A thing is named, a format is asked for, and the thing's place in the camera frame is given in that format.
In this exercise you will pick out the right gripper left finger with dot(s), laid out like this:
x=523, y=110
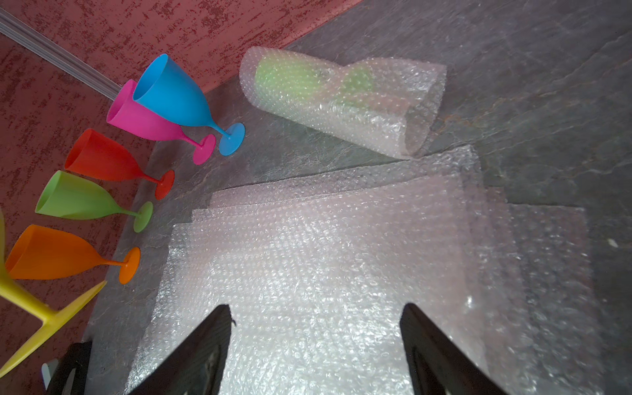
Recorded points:
x=196, y=366

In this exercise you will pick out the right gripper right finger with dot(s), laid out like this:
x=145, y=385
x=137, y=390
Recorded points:
x=436, y=364

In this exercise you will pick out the orange glass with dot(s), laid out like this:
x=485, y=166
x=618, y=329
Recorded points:
x=43, y=253

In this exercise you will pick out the yellow glass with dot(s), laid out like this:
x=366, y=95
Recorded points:
x=52, y=320

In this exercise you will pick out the red wine glass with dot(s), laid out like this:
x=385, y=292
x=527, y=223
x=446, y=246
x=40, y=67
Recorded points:
x=94, y=155

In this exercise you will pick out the light green glass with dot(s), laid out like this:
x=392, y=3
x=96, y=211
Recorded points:
x=386, y=105

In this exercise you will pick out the pink glass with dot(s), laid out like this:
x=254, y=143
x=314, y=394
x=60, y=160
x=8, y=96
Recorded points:
x=127, y=114

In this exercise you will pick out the blue glass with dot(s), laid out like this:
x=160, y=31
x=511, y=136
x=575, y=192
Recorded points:
x=168, y=91

